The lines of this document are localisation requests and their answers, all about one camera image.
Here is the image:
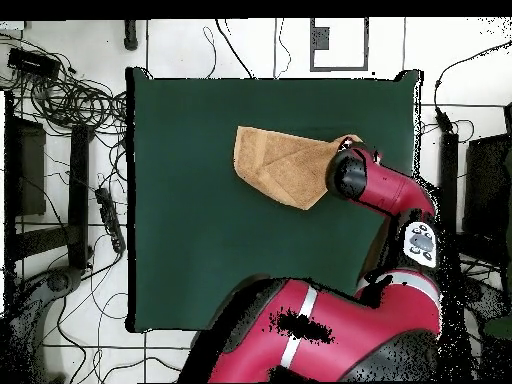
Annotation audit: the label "black frame stand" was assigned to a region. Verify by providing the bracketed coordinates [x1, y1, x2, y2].
[3, 91, 95, 273]

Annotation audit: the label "dark green table cloth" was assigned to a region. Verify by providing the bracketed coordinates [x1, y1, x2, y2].
[125, 66, 423, 335]

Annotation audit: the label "grey pedestal leg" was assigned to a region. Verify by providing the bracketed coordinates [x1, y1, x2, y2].
[7, 265, 85, 383]
[459, 277, 509, 323]

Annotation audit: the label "black inline cable adapter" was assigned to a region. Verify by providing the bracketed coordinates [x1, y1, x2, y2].
[433, 105, 455, 135]

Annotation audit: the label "black power supply box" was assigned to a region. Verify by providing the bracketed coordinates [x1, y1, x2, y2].
[7, 47, 61, 81]

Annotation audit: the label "long black power strip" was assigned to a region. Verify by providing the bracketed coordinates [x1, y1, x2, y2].
[94, 186, 127, 255]

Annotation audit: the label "black upright bar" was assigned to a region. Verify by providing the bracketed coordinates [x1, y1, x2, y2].
[439, 131, 460, 235]

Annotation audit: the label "black cable tangle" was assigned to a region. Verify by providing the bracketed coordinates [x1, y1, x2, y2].
[0, 31, 129, 137]

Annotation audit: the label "large black box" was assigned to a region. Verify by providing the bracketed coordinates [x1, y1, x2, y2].
[463, 133, 512, 267]

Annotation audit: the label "black angled leg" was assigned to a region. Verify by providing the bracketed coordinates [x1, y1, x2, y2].
[123, 19, 140, 52]

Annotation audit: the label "orange terry towel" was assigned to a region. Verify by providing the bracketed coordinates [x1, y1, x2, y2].
[232, 125, 364, 212]

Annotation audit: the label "dark green rounded object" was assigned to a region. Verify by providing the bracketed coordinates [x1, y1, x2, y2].
[482, 315, 512, 341]

